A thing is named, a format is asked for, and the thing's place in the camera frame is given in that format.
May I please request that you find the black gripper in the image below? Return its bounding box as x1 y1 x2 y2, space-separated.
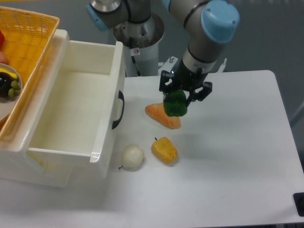
159 59 213 107

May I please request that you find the green bell pepper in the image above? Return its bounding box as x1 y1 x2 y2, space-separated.
163 89 188 117

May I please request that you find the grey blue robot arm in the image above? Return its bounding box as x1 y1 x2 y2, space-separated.
86 0 240 105

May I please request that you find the yellow bell pepper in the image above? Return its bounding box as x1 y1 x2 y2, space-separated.
151 137 178 164

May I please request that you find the open upper white drawer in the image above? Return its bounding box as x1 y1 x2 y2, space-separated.
29 41 125 179

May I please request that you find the white drawer cabinet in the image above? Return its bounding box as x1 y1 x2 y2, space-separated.
0 29 73 188

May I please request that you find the orange triangular bread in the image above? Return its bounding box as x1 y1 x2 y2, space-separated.
145 103 181 129

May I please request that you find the white pear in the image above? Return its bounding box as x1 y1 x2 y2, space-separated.
118 143 144 171

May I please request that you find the black object at table edge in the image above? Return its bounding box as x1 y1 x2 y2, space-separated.
293 192 304 217

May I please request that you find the yellow woven basket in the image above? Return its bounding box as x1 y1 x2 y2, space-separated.
0 6 60 139

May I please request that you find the white plate with food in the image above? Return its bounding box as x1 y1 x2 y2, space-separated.
0 63 23 122

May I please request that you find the peach fruit in basket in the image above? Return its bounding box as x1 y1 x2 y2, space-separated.
0 52 8 65

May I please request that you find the red fruit in basket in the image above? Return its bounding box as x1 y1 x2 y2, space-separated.
0 31 5 47

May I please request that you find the white metal table bracket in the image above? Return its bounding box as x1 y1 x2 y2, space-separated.
158 56 179 76

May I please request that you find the black drawer handle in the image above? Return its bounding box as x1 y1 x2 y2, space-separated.
112 90 125 130

